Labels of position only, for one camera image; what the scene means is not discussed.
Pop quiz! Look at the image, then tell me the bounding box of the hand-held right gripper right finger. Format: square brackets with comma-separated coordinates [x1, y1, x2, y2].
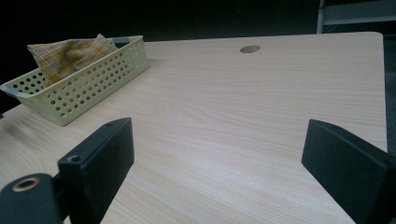
[301, 119, 396, 224]

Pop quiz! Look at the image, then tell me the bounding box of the grey metal stand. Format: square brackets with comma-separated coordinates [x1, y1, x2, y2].
[316, 0, 396, 35]

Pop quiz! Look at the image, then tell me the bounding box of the round table cable hole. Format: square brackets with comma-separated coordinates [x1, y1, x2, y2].
[239, 44, 262, 54]

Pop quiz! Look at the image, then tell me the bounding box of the pale yellow perforated plastic basket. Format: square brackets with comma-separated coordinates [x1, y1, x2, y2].
[0, 35, 151, 127]

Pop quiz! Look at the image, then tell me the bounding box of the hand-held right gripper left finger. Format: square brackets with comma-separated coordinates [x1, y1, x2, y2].
[57, 117, 135, 224]

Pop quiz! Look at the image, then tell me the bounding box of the yellow plaid cloth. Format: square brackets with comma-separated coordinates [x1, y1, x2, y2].
[26, 33, 120, 89]

